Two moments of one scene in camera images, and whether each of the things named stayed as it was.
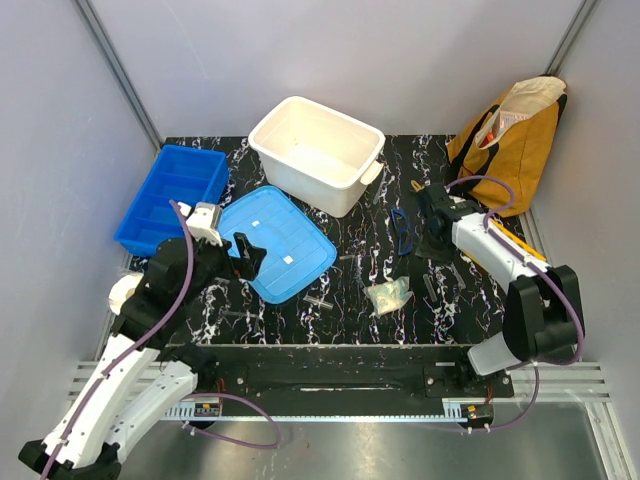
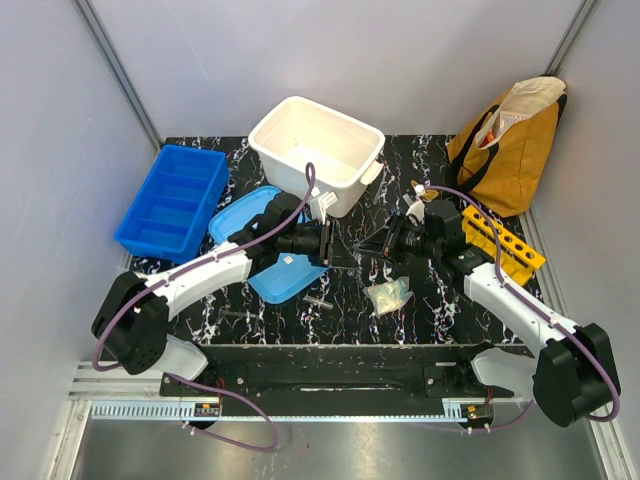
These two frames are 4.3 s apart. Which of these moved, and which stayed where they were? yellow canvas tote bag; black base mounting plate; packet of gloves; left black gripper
Moved: left black gripper
Stayed: black base mounting plate; packet of gloves; yellow canvas tote bag
